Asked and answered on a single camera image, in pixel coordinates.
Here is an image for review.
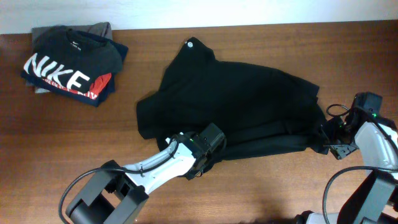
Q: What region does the black t-shirt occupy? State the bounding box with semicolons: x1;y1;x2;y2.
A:
136;37;328;160

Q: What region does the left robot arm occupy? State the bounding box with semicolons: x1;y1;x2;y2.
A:
58;131;226;223

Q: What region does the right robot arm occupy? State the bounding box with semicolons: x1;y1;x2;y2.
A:
291;92;397;223

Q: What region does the red folded shirt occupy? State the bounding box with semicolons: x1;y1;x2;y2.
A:
43;73;112;100

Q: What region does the navy folded shirt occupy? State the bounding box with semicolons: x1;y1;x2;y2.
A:
21;26;128;107

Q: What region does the black Nike folded shirt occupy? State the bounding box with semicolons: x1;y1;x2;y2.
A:
22;26;124;94

